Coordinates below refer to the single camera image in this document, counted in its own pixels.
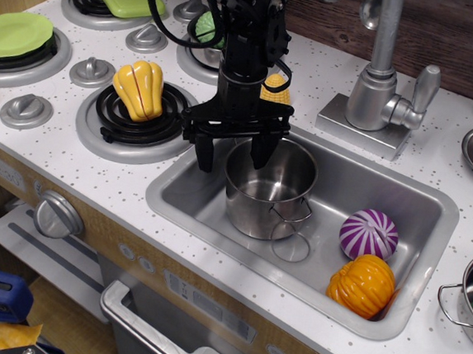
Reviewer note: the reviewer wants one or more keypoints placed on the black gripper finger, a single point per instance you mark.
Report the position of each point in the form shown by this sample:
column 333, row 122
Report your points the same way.
column 262, row 148
column 204, row 152

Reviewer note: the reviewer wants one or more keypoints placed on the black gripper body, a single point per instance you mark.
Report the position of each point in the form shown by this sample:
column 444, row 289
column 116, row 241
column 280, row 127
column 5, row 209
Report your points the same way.
column 241, row 108

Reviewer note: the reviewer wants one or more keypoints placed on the stainless steel pot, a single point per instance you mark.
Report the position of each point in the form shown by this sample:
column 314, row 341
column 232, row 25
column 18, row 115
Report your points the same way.
column 271, row 202

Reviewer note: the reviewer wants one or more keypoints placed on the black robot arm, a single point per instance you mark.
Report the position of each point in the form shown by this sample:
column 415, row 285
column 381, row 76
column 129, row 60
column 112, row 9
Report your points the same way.
column 255, row 36

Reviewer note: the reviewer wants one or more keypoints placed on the grey toy sink basin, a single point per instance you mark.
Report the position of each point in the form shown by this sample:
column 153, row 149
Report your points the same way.
column 303, row 263

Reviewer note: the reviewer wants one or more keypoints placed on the back right stove burner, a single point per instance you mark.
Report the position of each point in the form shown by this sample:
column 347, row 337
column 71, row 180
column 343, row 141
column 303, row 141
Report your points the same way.
column 201, row 64

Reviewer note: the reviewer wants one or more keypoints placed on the stove burner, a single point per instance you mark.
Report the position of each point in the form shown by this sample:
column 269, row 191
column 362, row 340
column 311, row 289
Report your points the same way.
column 201, row 64
column 105, row 128
column 39, row 71
column 96, row 15

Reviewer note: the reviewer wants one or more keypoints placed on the yellow toy bell pepper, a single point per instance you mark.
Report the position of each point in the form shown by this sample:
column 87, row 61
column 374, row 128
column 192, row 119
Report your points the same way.
column 140, row 87

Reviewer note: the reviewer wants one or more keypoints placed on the green toy vegetable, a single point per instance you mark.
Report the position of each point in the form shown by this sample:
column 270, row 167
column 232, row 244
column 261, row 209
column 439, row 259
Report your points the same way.
column 205, row 31

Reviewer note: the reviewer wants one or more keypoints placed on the front right stove burner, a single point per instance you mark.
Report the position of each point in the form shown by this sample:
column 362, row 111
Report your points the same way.
column 105, row 128

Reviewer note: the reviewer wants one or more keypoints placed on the silver stove knob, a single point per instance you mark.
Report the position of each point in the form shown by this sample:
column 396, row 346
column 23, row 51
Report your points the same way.
column 190, row 9
column 92, row 73
column 146, row 40
column 26, row 112

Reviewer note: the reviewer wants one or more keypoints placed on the silver toy faucet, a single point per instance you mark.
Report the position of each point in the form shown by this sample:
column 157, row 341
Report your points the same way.
column 374, row 116

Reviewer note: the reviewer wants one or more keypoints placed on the purple white striped toy onion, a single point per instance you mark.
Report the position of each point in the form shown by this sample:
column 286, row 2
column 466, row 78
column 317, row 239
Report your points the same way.
column 369, row 232

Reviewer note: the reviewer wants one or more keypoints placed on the round silver oven knob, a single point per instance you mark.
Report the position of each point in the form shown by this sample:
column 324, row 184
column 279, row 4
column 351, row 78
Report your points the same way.
column 55, row 217

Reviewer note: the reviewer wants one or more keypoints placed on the silver metal ladle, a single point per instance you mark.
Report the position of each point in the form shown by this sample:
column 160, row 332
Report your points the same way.
column 369, row 13

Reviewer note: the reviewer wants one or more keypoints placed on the orange toy pumpkin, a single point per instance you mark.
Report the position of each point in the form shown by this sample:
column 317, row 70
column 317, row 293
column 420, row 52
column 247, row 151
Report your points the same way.
column 364, row 285

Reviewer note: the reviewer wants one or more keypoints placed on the back left stove burner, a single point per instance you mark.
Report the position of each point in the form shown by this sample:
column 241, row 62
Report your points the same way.
column 96, row 15

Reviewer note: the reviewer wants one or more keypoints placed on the front left stove burner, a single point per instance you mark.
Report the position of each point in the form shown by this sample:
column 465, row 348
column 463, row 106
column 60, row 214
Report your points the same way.
column 39, row 71

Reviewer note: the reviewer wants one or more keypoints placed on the green toy plate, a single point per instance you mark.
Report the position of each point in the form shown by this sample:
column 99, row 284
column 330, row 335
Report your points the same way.
column 21, row 33

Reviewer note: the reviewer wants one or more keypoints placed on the blue clamp tool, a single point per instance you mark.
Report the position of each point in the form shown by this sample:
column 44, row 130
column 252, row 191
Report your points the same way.
column 16, row 299

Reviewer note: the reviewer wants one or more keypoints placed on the grey oven door handle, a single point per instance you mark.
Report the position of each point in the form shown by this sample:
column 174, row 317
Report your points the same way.
column 144, row 334

